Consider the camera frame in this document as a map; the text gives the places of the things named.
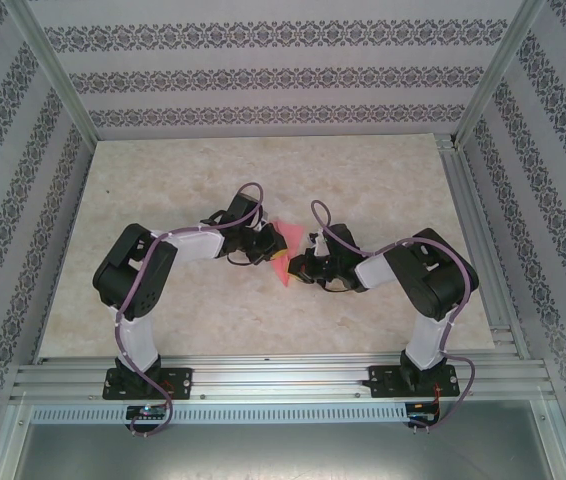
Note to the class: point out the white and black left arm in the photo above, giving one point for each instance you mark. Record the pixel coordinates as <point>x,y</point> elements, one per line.
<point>138,335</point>

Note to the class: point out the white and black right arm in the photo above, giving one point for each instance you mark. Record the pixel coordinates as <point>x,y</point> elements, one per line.
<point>425,340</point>

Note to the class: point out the aluminium side rail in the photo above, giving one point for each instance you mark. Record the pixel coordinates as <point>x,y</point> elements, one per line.
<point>483,250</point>

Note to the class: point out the long aluminium mounting rail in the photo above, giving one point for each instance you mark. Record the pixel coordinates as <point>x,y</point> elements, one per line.
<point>288,375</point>

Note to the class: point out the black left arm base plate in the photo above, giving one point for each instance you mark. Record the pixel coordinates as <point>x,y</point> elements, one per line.
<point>183,382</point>

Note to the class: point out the aluminium frame post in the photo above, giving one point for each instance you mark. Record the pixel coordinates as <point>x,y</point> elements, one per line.
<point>493,75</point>
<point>63,85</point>

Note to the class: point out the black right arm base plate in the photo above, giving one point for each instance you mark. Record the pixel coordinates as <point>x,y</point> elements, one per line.
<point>380,380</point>

